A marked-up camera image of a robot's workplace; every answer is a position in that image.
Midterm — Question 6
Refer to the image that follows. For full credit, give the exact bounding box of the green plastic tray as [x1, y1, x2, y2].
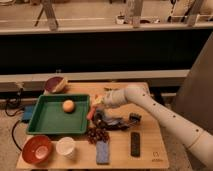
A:
[27, 94, 90, 135]

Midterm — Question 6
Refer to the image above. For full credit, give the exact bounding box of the white cup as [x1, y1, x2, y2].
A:
[56, 137, 76, 158]

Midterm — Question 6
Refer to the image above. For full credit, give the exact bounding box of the maroon bowl with cloth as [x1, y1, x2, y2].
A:
[44, 76, 68, 93]

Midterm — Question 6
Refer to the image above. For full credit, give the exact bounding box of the wooden table board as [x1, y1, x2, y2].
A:
[15, 81, 170, 171]

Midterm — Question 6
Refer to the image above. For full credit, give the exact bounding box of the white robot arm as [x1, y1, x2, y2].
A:
[93, 84, 213, 170]

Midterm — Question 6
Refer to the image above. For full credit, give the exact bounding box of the red bowl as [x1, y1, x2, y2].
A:
[22, 135, 53, 164]

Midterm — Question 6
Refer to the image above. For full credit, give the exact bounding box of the black brush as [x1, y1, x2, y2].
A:
[115, 113, 142, 130]

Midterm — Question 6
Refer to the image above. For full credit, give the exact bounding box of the blue sponge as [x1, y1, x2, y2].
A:
[96, 141, 109, 164]

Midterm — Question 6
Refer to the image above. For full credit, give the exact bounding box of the black remote control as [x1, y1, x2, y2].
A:
[131, 132, 140, 157]

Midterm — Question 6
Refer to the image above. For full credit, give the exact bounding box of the dark grape bunch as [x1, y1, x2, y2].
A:
[86, 127, 109, 144]

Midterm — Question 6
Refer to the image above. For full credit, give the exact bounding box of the blue power box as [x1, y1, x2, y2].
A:
[21, 105, 34, 123]

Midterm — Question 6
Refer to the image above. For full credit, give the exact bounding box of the orange round fruit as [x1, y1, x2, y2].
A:
[62, 100, 75, 113]

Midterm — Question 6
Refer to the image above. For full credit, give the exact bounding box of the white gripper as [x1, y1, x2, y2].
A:
[92, 89, 127, 108]

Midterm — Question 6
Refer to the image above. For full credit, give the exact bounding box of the black cable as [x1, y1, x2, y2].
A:
[4, 87, 25, 152]

